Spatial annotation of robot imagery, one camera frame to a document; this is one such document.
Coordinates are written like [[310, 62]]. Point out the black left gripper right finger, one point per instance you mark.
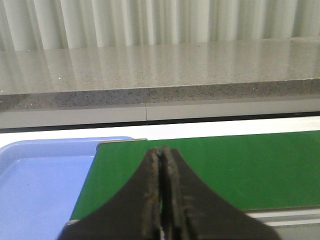
[[192, 211]]

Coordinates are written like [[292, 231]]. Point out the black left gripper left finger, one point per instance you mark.
[[133, 213]]

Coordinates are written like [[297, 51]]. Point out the green conveyor belt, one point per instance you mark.
[[252, 172]]

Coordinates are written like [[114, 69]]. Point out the blue plastic tray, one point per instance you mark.
[[40, 181]]

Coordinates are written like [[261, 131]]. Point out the grey stone counter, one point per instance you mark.
[[63, 87]]

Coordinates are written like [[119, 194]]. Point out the white pleated curtain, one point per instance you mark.
[[67, 24]]

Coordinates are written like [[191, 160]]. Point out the aluminium conveyor frame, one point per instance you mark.
[[290, 223]]

